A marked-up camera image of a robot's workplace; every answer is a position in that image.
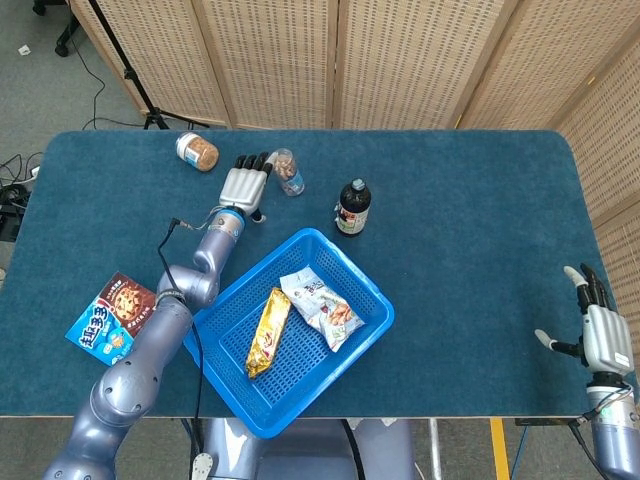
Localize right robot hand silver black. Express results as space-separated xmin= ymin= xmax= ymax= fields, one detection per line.
xmin=534 ymin=263 xmax=635 ymax=375

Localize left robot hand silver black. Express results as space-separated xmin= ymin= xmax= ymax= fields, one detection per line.
xmin=218 ymin=151 xmax=275 ymax=224

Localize clear plastic cup of nuts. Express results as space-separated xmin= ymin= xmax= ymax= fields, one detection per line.
xmin=273 ymin=147 xmax=306 ymax=198

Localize white green snack bag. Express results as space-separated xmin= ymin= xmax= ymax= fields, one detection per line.
xmin=278 ymin=265 xmax=366 ymax=354

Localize gold snack bar packet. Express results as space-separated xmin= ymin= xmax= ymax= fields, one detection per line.
xmin=244 ymin=287 xmax=292 ymax=380

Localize white-lidded jar of nuts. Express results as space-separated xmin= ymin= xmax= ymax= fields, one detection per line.
xmin=174 ymin=131 xmax=220 ymax=173

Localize dark tea bottle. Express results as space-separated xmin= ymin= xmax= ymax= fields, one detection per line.
xmin=333 ymin=178 xmax=372 ymax=239

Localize black tripod stand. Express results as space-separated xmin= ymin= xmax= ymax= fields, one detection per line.
xmin=87 ymin=0 xmax=211 ymax=131

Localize blue chocolate cookie box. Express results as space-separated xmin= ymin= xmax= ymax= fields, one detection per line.
xmin=64 ymin=271 xmax=159 ymax=369

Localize blue plastic mesh basket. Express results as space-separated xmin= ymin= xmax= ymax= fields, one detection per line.
xmin=181 ymin=227 xmax=396 ymax=440

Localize metal table leg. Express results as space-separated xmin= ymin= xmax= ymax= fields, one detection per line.
xmin=428 ymin=418 xmax=444 ymax=480

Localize woven folding screen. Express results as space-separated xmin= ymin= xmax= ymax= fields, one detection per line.
xmin=69 ymin=0 xmax=640 ymax=480

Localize black office chair base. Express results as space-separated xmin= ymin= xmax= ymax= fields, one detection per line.
xmin=32 ymin=0 xmax=81 ymax=57

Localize grey-blue robot torso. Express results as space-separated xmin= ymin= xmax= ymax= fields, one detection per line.
xmin=187 ymin=417 xmax=416 ymax=480

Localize thin black floor cable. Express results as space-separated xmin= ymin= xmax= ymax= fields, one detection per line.
xmin=69 ymin=34 xmax=151 ymax=132

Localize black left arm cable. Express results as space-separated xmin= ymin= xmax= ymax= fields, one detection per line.
xmin=157 ymin=215 xmax=207 ymax=454

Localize tangled black cables and adapters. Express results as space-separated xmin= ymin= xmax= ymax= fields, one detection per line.
xmin=0 ymin=152 xmax=44 ymax=241

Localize thick black torso hose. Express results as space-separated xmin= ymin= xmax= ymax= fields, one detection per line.
xmin=341 ymin=419 xmax=365 ymax=480

